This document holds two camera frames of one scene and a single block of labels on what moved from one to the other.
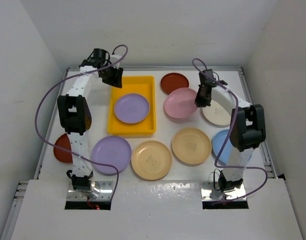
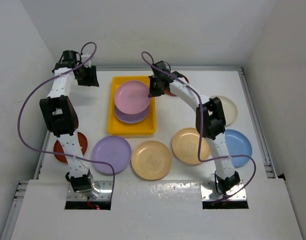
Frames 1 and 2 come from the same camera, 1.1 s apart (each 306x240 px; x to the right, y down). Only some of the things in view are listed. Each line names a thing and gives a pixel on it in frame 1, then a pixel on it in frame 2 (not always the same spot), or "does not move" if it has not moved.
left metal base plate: [105, 188] does not move
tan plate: [192, 146] does not move
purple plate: [113, 150] does not move
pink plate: [181, 103] to [131, 97]
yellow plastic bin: [143, 85] does not move
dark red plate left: [63, 141] does not move
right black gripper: [200, 102] to [153, 93]
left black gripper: [115, 81] to [91, 80]
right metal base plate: [209, 193] does not move
